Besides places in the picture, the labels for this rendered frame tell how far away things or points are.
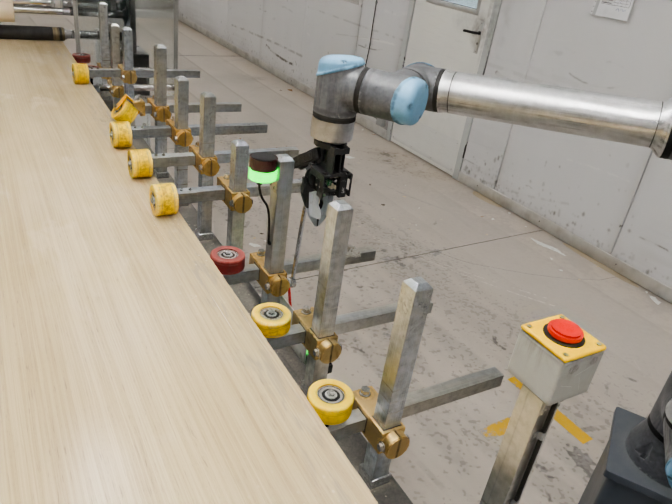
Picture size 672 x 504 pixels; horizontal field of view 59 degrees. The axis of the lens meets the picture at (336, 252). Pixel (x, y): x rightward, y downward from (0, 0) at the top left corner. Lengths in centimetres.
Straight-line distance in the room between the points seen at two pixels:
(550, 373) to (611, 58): 331
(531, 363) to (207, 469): 48
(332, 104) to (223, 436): 65
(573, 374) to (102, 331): 81
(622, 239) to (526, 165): 83
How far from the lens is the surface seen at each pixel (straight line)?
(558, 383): 73
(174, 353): 112
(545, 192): 422
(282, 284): 140
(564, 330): 74
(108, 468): 94
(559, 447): 252
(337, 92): 121
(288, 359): 143
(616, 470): 159
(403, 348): 98
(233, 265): 138
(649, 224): 384
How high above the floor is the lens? 160
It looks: 28 degrees down
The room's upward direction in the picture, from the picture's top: 9 degrees clockwise
